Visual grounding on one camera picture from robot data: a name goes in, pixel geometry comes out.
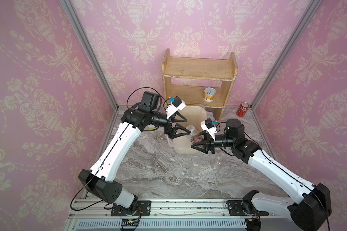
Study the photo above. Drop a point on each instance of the beige trash bin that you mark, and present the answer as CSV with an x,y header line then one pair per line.
x,y
190,127

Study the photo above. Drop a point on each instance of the red cola can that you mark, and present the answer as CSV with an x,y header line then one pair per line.
x,y
242,110

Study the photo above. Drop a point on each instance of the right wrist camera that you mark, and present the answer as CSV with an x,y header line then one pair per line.
x,y
209,126

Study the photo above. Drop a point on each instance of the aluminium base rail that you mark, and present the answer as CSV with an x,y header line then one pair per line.
x,y
175,215

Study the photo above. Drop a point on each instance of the yellow can on floor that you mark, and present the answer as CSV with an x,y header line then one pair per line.
x,y
151,128

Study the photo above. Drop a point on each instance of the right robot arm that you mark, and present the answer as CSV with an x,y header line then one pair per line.
x,y
308,205

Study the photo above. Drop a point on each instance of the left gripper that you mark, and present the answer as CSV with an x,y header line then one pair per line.
x,y
172,132

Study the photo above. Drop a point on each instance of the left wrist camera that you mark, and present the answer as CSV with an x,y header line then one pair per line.
x,y
175,105

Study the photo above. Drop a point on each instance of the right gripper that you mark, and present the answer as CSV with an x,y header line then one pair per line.
x,y
209,146

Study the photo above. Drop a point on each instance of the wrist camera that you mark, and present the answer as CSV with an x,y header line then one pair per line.
x,y
209,126
175,105

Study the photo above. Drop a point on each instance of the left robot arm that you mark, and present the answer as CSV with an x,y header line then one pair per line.
x,y
99,180

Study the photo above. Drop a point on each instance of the yellow can on shelf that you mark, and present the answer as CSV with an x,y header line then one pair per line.
x,y
209,94

